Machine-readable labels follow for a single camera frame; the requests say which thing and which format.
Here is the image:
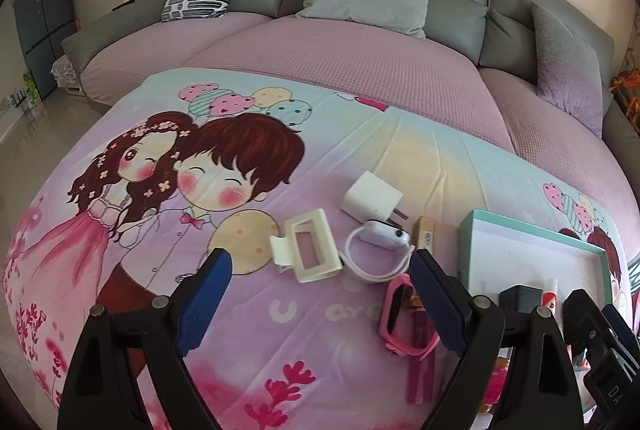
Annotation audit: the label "cartoon printed blanket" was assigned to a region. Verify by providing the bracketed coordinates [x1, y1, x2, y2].
[0, 67, 640, 430]

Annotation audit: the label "white wall charger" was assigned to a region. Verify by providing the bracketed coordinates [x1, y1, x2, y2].
[341, 170, 410, 229]

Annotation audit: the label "green white cartons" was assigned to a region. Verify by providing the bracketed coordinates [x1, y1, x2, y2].
[10, 70, 46, 111]

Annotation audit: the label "teal cardboard box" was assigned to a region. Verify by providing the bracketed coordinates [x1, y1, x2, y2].
[457, 209, 622, 351]

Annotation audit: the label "white smartwatch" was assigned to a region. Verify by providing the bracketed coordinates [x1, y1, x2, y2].
[340, 219, 416, 284]

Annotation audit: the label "purple grey cushion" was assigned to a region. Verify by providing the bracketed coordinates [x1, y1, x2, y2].
[530, 1, 603, 123]

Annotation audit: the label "pink sofa seat cover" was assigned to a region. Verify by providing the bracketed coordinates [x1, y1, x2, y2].
[80, 12, 640, 221]

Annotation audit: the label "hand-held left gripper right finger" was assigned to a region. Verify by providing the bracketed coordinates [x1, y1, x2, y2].
[409, 249, 586, 430]

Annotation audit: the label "orange patterned bag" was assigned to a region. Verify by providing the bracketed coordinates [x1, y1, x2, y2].
[609, 69, 640, 131]

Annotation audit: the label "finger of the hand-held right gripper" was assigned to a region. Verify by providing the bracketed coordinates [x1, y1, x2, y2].
[564, 288, 622, 362]
[601, 304, 640, 352]

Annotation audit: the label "white lace basket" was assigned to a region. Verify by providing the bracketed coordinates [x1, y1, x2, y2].
[52, 57, 83, 96]

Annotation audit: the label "cream hair claw clip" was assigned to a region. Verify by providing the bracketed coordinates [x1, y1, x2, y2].
[270, 208, 344, 284]

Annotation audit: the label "pink smartwatch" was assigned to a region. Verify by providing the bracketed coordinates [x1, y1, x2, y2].
[378, 273, 441, 356]

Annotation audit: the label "blue grey storage cabinet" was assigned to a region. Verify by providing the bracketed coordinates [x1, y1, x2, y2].
[14, 0, 76, 100]

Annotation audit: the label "black wall charger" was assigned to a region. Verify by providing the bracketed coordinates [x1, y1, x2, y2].
[499, 286, 544, 311]

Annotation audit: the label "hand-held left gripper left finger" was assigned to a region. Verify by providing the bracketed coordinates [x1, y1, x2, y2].
[56, 248, 232, 430]

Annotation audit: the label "red white glue bottle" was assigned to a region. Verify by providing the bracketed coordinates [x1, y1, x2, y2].
[542, 277, 559, 311]

